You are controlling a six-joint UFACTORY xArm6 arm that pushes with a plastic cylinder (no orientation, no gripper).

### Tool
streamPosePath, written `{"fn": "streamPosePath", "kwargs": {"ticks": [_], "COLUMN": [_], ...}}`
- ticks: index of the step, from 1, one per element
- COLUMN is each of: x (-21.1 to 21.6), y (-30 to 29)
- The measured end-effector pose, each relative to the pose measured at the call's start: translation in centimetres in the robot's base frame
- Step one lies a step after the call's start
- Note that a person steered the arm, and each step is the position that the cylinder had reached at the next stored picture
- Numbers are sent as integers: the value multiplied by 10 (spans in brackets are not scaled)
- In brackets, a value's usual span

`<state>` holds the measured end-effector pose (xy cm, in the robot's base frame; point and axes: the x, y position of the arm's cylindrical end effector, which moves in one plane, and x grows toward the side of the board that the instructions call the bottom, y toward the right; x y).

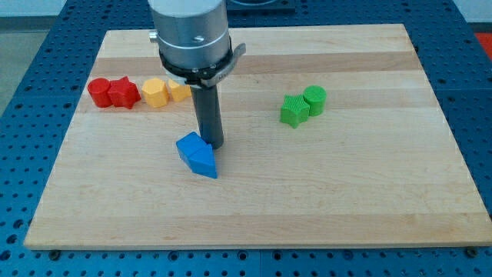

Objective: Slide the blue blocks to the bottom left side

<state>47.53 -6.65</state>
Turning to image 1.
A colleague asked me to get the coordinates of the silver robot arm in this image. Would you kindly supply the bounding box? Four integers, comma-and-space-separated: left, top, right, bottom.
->
148, 0, 246, 88

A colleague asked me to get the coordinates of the blue triangle block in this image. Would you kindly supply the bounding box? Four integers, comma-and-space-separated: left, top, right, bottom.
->
188, 145, 218, 179

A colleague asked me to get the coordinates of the green star block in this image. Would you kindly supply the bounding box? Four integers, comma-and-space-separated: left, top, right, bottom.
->
280, 95, 310, 128

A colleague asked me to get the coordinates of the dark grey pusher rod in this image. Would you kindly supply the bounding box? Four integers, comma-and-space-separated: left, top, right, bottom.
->
191, 86, 224, 149

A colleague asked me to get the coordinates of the red cylinder block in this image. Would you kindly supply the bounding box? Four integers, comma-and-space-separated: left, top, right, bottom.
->
88, 78, 112, 108

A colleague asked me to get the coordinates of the yellow block behind rod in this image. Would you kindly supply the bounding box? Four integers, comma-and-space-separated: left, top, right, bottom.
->
168, 79, 191, 102

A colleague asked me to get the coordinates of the green cylinder block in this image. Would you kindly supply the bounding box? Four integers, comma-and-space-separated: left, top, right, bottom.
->
303, 85, 327, 117

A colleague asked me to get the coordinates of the yellow hexagon block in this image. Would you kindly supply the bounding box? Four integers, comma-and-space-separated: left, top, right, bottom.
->
142, 78, 169, 108

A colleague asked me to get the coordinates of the red star block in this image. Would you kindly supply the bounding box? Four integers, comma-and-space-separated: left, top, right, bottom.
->
108, 76, 141, 109

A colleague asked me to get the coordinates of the wooden board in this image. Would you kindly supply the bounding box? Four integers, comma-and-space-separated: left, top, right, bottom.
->
24, 24, 491, 250

